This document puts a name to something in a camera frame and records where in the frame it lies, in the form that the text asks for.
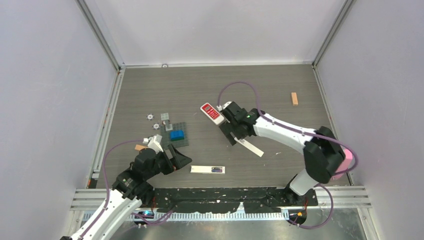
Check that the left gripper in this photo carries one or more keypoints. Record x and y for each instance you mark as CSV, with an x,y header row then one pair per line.
x,y
178,160

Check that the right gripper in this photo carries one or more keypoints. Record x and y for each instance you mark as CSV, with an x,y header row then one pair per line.
x,y
228,127

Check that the white remote control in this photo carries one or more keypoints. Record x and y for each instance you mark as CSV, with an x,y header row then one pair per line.
x,y
212,113

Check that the white black remote cover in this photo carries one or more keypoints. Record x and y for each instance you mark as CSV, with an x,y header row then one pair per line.
x,y
203,169

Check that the blue purple battery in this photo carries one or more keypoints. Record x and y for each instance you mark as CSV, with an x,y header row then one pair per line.
x,y
217,170

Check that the remote battery cover strip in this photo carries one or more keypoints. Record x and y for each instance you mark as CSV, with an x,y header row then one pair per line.
x,y
249,146

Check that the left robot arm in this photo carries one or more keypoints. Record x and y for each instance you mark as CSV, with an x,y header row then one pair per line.
x,y
129,191

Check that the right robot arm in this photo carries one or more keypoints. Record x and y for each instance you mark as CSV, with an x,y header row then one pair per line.
x,y
322,153

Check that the grey lego baseplate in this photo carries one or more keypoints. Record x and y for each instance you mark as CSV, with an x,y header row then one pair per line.
x,y
165,135

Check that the blue lego brick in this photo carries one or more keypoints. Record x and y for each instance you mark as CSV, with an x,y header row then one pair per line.
x,y
176,135

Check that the small gear middle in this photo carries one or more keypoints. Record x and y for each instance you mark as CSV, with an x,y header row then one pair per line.
x,y
156,126

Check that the small gear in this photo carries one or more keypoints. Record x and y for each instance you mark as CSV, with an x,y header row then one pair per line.
x,y
156,126
150,116

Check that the wooden block left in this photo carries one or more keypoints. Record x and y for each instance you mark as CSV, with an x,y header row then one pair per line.
x,y
139,147

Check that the wooden block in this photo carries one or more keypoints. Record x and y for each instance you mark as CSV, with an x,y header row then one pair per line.
x,y
294,99
139,147

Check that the clear lego plate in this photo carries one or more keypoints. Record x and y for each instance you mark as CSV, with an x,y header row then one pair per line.
x,y
164,116

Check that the small gear upper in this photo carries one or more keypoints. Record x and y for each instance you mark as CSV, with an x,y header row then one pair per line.
x,y
150,116

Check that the wooden block right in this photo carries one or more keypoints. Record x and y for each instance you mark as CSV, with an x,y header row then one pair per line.
x,y
294,99

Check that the pink tape dispenser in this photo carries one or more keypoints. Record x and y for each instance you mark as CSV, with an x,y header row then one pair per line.
x,y
344,165

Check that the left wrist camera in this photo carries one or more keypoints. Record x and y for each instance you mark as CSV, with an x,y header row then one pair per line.
x,y
154,142

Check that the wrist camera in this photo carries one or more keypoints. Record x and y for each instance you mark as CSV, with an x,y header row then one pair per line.
x,y
154,142
223,106

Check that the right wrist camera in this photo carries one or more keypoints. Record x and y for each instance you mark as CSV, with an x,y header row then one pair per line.
x,y
223,106

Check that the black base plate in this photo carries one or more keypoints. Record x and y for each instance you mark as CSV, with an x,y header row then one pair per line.
x,y
222,200

